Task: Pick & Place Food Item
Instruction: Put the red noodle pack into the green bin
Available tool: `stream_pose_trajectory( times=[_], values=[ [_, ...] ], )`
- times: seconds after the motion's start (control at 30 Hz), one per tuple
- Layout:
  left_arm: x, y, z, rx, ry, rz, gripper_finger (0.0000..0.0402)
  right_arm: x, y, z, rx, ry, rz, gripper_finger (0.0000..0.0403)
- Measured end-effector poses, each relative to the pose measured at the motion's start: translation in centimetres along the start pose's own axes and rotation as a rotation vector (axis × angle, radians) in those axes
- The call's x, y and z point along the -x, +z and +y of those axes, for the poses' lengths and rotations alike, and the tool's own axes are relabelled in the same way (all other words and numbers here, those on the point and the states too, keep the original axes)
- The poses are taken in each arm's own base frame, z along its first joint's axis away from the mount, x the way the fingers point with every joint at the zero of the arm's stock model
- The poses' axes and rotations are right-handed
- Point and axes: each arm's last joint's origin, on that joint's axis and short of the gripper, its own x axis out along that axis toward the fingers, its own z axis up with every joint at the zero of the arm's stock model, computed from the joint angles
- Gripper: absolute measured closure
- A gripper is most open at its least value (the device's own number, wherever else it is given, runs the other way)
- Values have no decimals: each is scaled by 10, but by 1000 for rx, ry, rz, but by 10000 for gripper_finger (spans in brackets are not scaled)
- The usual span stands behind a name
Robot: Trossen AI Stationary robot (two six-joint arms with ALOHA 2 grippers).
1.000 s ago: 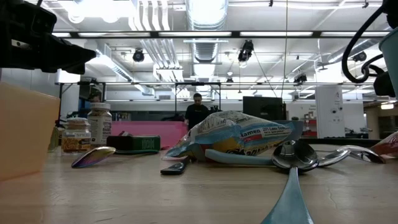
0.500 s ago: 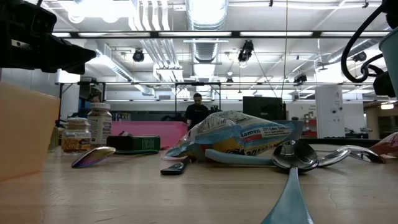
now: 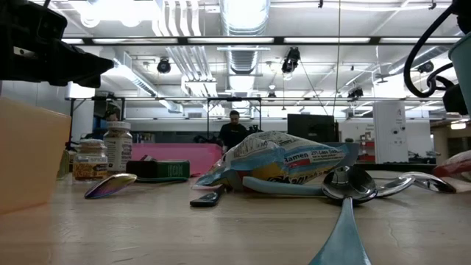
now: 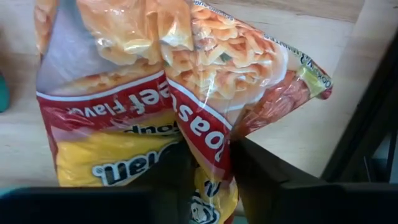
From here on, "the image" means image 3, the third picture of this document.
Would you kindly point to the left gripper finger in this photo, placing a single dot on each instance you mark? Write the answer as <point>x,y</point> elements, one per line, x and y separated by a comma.
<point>81,64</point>
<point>79,80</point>

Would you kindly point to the red yellow noodle packet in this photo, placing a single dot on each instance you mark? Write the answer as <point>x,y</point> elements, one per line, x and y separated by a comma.
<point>454,169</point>

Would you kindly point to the white-lid seasoning jar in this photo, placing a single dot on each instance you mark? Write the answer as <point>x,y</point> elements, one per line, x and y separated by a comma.
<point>117,147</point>

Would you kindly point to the small glass spice jar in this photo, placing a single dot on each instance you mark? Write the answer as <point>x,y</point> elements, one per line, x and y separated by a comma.
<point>90,162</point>

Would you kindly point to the brown snack packet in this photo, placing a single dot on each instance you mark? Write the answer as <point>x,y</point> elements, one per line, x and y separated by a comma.
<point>148,158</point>

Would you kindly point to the iridescent rainbow spoon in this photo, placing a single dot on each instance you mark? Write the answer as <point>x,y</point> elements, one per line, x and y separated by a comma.
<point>110,185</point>

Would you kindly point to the small green box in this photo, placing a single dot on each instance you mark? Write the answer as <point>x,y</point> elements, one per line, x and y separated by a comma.
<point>158,170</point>

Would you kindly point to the all-black spoon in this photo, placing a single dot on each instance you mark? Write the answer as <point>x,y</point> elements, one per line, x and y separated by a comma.
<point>208,198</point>

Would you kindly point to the blue ramen packet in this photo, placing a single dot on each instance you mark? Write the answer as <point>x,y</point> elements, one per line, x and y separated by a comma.
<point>272,154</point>

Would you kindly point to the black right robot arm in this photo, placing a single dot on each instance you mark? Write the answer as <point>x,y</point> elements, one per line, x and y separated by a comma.
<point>464,14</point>

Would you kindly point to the person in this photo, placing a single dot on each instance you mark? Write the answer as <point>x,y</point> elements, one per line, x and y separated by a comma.
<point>232,134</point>
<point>112,114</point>

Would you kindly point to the white pillar cabinet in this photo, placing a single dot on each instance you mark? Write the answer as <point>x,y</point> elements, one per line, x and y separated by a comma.
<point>390,132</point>

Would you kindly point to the plain silver spoon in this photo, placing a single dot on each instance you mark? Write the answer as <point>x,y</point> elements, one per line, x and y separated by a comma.
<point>434,182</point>

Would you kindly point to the pink plastic bin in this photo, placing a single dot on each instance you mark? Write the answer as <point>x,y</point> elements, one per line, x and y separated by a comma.
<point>198,154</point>

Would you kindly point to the black monitor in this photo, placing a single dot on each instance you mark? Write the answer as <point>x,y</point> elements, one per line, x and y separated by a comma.
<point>312,129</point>

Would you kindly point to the black overhead crossbar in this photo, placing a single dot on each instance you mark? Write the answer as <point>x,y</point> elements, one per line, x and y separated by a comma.
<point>279,40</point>

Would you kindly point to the black hanging ceiling camera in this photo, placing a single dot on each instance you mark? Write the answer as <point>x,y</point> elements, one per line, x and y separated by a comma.
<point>163,66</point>
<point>426,66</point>
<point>355,92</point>
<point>292,57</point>

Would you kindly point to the black background rig frame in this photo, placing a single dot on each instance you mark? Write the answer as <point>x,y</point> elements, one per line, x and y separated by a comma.
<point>165,98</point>

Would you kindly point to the black aluminium table frame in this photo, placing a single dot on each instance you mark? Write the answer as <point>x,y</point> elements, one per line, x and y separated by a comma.
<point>397,167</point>

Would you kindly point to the silver ventilation duct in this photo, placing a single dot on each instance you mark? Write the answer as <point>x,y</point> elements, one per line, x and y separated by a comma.
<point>244,22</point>

